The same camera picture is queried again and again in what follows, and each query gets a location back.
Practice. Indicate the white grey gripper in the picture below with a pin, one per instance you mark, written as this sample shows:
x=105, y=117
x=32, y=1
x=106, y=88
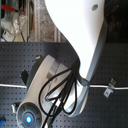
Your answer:
x=34, y=111

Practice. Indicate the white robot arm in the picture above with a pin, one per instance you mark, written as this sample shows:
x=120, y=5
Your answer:
x=53, y=88

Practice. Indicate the cluttered background shelf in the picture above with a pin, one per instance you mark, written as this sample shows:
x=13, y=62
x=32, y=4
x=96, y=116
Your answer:
x=27, y=21

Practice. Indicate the metal cable clip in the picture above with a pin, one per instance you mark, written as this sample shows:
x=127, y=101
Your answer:
x=110, y=88

